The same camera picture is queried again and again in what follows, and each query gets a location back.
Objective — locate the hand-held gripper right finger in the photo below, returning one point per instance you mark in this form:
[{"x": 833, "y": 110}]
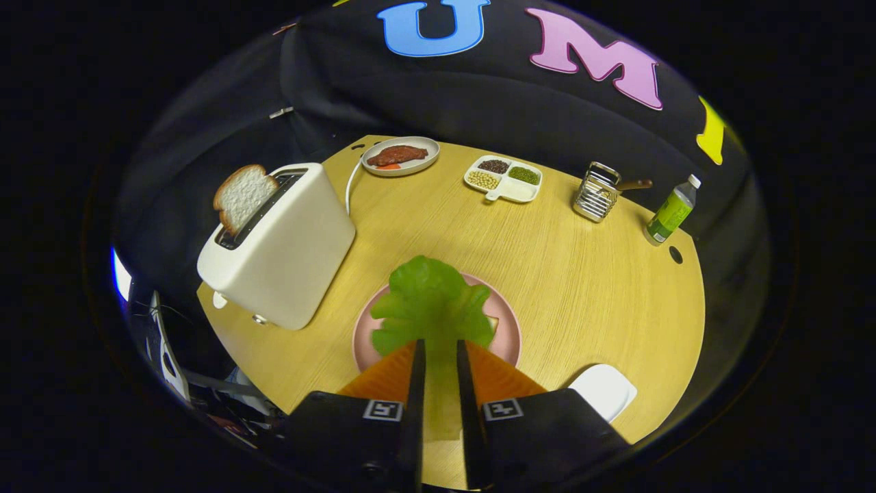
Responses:
[{"x": 472, "y": 424}]

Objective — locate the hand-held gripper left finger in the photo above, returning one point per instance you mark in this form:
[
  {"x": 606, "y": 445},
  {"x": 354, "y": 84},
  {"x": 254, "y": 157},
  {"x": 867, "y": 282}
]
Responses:
[{"x": 414, "y": 424}]

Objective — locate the green lettuce leaf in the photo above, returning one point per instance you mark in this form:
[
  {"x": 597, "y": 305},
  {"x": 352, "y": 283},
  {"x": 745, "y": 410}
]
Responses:
[{"x": 431, "y": 301}]

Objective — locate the pink round plate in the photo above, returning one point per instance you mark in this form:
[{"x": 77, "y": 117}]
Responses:
[{"x": 508, "y": 339}]

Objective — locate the white square plate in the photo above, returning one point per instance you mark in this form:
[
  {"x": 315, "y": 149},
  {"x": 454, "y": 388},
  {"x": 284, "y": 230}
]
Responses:
[{"x": 606, "y": 390}]

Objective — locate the white toaster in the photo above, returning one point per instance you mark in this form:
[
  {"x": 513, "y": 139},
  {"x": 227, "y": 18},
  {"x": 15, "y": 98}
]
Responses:
[{"x": 287, "y": 253}]

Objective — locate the white divided tray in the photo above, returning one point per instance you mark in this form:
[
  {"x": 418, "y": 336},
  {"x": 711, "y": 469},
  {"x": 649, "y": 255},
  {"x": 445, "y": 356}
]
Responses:
[{"x": 517, "y": 192}]

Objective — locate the pile of yellow soybeans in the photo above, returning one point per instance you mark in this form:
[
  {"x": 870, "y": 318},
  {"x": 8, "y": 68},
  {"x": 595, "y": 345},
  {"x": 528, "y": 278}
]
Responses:
[{"x": 483, "y": 180}]

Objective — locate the pile of green beans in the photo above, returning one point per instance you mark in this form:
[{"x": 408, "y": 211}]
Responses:
[{"x": 523, "y": 175}]

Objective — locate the pile of dark red beans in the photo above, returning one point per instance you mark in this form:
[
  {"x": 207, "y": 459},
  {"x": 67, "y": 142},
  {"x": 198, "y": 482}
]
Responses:
[{"x": 493, "y": 166}]

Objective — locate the red meat slice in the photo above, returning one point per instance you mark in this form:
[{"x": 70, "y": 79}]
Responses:
[{"x": 397, "y": 155}]

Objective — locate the white oval plate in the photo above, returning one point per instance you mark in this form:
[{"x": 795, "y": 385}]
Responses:
[{"x": 431, "y": 154}]

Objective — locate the green label plastic bottle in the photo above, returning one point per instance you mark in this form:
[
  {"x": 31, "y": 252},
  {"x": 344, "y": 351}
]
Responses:
[{"x": 671, "y": 212}]

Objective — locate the black backdrop cloth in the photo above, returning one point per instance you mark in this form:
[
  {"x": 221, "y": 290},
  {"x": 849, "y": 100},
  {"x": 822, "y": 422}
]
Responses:
[{"x": 479, "y": 103}]

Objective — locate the silver clip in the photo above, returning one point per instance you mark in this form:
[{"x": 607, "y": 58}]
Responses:
[{"x": 280, "y": 112}]

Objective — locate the pink clip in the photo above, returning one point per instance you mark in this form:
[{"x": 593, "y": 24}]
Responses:
[{"x": 285, "y": 28}]

